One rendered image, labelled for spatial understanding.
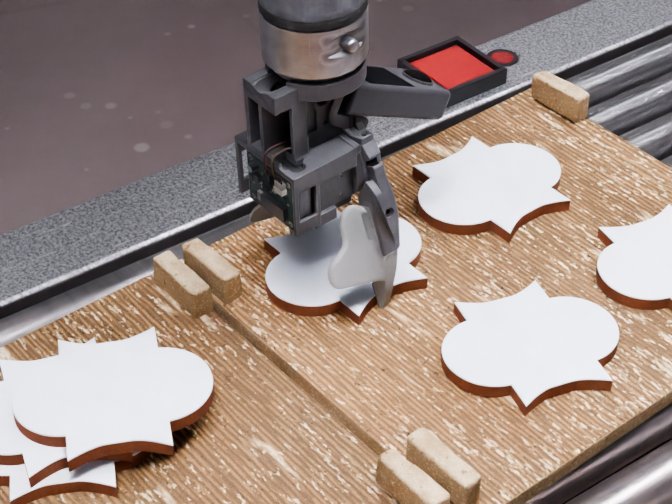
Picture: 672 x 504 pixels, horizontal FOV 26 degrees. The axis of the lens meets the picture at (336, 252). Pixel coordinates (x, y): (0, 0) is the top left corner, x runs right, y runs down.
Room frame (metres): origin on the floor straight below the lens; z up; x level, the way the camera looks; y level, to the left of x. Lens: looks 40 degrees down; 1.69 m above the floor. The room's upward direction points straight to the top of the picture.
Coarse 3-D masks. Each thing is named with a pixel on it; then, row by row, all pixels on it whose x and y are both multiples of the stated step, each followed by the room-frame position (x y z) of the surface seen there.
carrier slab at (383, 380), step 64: (448, 128) 1.08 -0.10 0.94; (512, 128) 1.08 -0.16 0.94; (576, 128) 1.08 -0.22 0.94; (576, 192) 0.99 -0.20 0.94; (640, 192) 0.99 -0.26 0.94; (256, 256) 0.90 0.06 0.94; (448, 256) 0.90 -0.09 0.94; (512, 256) 0.90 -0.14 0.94; (576, 256) 0.90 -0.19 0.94; (256, 320) 0.83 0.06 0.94; (320, 320) 0.83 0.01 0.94; (384, 320) 0.83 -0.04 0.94; (448, 320) 0.83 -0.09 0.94; (640, 320) 0.83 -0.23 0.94; (320, 384) 0.76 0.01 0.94; (384, 384) 0.76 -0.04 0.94; (448, 384) 0.76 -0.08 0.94; (640, 384) 0.76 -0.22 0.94; (384, 448) 0.70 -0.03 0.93; (512, 448) 0.69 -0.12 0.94; (576, 448) 0.69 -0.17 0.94
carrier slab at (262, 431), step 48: (144, 288) 0.86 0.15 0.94; (48, 336) 0.81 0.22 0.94; (96, 336) 0.81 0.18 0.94; (192, 336) 0.81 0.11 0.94; (240, 336) 0.81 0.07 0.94; (240, 384) 0.76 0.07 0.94; (288, 384) 0.76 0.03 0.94; (192, 432) 0.71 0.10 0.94; (240, 432) 0.71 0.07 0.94; (288, 432) 0.71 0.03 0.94; (336, 432) 0.71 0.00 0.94; (144, 480) 0.66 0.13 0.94; (192, 480) 0.66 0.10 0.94; (240, 480) 0.66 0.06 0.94; (288, 480) 0.66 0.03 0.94; (336, 480) 0.66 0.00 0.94
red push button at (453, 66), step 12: (456, 48) 1.23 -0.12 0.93; (420, 60) 1.21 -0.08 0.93; (432, 60) 1.21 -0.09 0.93; (444, 60) 1.21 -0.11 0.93; (456, 60) 1.21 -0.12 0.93; (468, 60) 1.21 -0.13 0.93; (432, 72) 1.19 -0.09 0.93; (444, 72) 1.19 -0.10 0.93; (456, 72) 1.19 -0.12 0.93; (468, 72) 1.19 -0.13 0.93; (480, 72) 1.19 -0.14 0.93; (444, 84) 1.17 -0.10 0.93; (456, 84) 1.17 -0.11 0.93
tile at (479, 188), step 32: (448, 160) 1.02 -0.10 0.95; (480, 160) 1.02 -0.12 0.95; (512, 160) 1.02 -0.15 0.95; (544, 160) 1.02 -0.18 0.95; (448, 192) 0.97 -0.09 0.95; (480, 192) 0.97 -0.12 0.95; (512, 192) 0.97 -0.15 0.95; (544, 192) 0.97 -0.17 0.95; (448, 224) 0.93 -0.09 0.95; (480, 224) 0.93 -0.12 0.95; (512, 224) 0.93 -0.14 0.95
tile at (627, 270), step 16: (640, 224) 0.93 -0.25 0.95; (656, 224) 0.93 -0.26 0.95; (608, 240) 0.91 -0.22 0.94; (624, 240) 0.91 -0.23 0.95; (640, 240) 0.91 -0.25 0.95; (656, 240) 0.91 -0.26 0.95; (608, 256) 0.89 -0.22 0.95; (624, 256) 0.89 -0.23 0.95; (640, 256) 0.89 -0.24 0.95; (656, 256) 0.89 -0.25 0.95; (608, 272) 0.87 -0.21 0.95; (624, 272) 0.87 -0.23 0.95; (640, 272) 0.87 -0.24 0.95; (656, 272) 0.87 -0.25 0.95; (608, 288) 0.85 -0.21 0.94; (624, 288) 0.85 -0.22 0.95; (640, 288) 0.85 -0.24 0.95; (656, 288) 0.85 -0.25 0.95; (624, 304) 0.84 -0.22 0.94; (640, 304) 0.84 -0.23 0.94; (656, 304) 0.84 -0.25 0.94
